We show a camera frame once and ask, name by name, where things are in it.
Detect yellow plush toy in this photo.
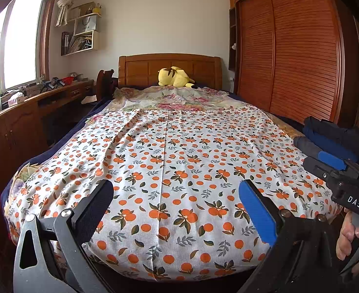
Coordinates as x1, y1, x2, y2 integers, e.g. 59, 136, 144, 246
158, 66, 196, 87

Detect window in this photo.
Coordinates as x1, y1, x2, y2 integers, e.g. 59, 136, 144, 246
0, 0, 59, 98

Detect orange fruit print bed sheet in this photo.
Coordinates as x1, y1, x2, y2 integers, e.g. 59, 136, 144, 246
7, 107, 343, 281

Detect tied beige curtain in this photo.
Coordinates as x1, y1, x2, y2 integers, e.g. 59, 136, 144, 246
56, 0, 82, 27

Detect wooden chair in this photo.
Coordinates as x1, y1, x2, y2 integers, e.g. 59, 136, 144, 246
95, 69, 119, 101

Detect wooden bed headboard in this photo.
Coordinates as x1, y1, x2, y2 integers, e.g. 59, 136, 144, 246
118, 53, 222, 90

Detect white paper bag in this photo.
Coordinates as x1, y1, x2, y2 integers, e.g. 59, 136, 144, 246
74, 17, 98, 35

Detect black binders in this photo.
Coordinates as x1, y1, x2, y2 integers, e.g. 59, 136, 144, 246
61, 32, 70, 56

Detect black double-breasted coat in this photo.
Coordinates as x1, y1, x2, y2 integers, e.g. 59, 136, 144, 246
303, 116, 359, 162

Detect person's right hand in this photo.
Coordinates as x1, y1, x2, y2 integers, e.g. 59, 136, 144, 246
336, 212, 359, 261

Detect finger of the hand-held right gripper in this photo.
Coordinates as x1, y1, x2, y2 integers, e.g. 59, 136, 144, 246
317, 151, 348, 170
302, 156, 359, 187

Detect folded grey clothes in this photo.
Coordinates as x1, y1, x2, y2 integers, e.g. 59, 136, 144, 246
293, 136, 323, 159

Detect wooden slatted wardrobe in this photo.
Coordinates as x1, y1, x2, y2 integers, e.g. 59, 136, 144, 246
228, 0, 359, 126

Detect wooden desk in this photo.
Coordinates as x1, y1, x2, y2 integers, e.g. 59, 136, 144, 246
0, 79, 95, 245

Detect folded blue clothes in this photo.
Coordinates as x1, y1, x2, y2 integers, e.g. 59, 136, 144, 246
303, 125, 333, 144

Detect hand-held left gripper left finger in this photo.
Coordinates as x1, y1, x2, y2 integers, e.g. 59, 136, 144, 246
13, 179, 115, 293

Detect black desk gadget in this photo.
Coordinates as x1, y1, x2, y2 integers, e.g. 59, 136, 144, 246
41, 78, 61, 92

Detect tissue box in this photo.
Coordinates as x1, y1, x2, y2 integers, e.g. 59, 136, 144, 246
7, 93, 25, 106

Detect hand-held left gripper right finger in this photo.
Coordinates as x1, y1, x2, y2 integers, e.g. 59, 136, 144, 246
238, 179, 345, 293

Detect cream wall shelf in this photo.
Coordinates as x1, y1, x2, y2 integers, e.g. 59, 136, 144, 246
60, 2, 102, 56

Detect pink floral blanket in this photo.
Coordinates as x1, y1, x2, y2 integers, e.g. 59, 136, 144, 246
112, 86, 247, 113

